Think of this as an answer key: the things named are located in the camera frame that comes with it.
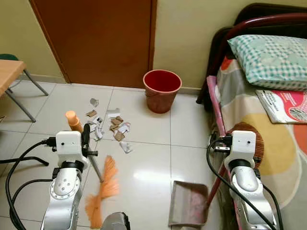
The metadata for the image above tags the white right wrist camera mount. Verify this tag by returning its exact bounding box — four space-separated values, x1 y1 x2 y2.
230 130 257 162

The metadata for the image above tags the pink and white magazine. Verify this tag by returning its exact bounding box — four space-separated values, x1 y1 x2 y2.
255 89 307 125

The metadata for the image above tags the orange bristle broom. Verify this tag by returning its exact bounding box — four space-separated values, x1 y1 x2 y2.
65 110 120 229

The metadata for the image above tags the brown dustpan with red handle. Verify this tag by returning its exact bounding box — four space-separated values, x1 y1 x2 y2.
168 162 229 229

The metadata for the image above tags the dark red bed frame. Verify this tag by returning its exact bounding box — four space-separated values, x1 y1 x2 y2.
196 3 307 112

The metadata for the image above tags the green checkered pillow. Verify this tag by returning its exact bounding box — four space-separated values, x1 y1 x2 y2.
227 34 307 91

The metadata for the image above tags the patterned bed sheet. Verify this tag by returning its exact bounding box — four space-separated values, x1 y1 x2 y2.
207 57 307 230

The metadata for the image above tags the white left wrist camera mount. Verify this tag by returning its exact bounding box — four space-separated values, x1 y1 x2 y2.
55 130 87 162

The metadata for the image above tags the grey robot leg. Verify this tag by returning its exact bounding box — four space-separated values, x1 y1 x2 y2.
100 212 131 230

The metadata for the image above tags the wooden table with metal legs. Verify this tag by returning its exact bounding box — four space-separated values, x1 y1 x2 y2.
0 59 49 123

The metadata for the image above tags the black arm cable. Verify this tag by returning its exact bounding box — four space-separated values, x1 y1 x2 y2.
206 136 270 230
0 156 50 167
4 138 58 230

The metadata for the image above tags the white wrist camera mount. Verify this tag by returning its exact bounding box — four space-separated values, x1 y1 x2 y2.
230 130 257 162
55 130 87 162

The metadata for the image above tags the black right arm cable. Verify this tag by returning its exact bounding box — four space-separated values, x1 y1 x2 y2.
206 136 270 230

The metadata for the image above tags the white crumpled paper scrap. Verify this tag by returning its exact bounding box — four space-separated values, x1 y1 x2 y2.
91 117 106 141

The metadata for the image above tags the red plastic bucket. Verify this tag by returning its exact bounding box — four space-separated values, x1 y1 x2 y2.
143 69 183 114

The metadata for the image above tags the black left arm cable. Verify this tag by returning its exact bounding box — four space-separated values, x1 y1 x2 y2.
4 138 58 230
0 156 50 167

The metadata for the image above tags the brown wooden door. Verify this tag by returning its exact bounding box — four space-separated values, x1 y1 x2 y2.
29 0 158 90

